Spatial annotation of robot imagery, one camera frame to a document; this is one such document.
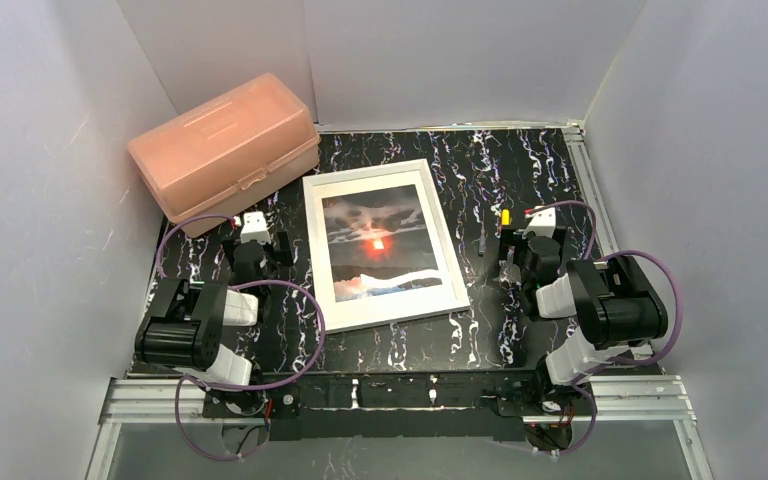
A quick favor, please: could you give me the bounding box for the yellow handled screwdriver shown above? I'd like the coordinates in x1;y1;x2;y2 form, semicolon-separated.
500;209;511;228

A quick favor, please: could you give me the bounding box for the white picture frame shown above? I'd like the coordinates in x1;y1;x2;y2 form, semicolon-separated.
303;159;470;333

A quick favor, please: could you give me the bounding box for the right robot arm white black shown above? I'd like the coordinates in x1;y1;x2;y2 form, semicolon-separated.
498;226;668;391

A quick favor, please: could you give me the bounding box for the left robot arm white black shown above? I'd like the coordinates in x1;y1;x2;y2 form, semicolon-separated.
134;231;293;385

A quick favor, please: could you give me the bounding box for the small grey pen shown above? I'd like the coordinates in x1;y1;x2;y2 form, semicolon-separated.
477;226;486;257

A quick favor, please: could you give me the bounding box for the translucent orange plastic box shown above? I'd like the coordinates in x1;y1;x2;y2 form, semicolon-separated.
128;73;320;237

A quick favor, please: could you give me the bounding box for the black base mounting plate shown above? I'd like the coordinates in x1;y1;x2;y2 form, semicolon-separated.
203;368;595;446

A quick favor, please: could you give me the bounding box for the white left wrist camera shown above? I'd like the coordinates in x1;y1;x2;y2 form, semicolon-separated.
239;211;272;245

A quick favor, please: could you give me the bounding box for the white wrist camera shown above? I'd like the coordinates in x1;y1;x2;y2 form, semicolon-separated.
522;206;558;238
239;211;272;245

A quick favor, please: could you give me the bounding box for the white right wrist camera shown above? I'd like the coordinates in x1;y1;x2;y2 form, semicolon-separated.
522;206;558;238

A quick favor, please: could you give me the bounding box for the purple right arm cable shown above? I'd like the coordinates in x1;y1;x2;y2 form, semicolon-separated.
523;200;685;457

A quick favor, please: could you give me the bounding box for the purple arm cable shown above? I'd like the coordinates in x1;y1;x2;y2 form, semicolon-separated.
523;200;685;457
155;213;328;463

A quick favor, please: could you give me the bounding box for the aluminium right side rail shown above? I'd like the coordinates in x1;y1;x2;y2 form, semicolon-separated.
546;126;664;385

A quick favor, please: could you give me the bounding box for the aluminium rail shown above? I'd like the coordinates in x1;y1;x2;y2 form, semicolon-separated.
100;372;696;424
546;126;664;385

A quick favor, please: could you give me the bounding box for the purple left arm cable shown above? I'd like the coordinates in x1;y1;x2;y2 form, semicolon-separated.
155;213;328;463

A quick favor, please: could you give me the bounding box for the sunset photo in frame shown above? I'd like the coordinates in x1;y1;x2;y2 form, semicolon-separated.
322;185;443;302

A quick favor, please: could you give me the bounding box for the aluminium front rail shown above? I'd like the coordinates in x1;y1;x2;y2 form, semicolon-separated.
100;372;696;424

